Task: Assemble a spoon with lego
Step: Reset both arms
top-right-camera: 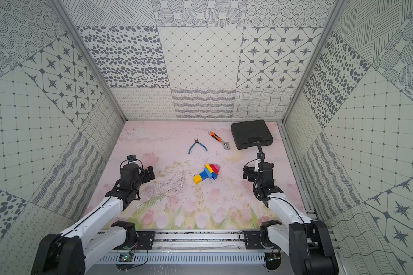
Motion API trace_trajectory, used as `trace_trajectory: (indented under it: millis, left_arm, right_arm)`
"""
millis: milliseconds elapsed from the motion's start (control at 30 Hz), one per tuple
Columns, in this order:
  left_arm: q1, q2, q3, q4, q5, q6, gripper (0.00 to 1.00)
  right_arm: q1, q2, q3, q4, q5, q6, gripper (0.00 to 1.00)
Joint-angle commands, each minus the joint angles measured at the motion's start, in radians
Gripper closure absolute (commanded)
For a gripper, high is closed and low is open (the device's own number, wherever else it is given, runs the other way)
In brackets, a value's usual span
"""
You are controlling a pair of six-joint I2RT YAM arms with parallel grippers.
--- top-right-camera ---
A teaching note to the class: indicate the light blue lego brick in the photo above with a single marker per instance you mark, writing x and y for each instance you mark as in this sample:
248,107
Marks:
209,174

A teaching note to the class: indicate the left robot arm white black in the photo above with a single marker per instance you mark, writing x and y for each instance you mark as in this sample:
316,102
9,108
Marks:
76,249

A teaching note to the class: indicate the yellow small lego brick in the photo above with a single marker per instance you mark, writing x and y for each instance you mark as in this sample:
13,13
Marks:
197,179

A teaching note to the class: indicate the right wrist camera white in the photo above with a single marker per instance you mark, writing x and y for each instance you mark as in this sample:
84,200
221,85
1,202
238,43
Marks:
259,161

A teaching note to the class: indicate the floral pink table mat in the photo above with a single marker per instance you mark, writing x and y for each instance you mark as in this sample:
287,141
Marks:
178,151

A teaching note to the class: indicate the aluminium rail frame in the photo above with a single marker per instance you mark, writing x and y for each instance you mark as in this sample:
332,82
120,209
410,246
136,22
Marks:
186,239

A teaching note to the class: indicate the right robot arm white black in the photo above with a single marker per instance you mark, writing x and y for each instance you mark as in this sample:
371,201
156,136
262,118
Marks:
306,241

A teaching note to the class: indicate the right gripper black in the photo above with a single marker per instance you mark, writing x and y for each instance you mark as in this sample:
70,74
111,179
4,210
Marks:
251,171

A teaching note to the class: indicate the red lego brick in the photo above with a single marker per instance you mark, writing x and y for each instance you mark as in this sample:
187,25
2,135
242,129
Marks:
213,167

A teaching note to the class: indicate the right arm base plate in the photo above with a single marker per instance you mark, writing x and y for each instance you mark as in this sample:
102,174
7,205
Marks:
258,240

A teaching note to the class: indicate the dark blue small lego brick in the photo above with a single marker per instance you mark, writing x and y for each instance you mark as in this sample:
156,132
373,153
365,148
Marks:
204,175

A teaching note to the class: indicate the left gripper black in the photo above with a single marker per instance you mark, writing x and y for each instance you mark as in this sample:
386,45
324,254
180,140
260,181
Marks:
144,173

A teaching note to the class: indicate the yellow long lego brick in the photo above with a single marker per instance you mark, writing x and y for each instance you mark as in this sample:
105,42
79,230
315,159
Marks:
209,168

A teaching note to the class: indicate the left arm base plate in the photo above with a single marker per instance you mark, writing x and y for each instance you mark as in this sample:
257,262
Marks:
144,239

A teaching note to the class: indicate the black plastic tool case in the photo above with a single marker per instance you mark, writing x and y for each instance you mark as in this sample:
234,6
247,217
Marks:
246,134

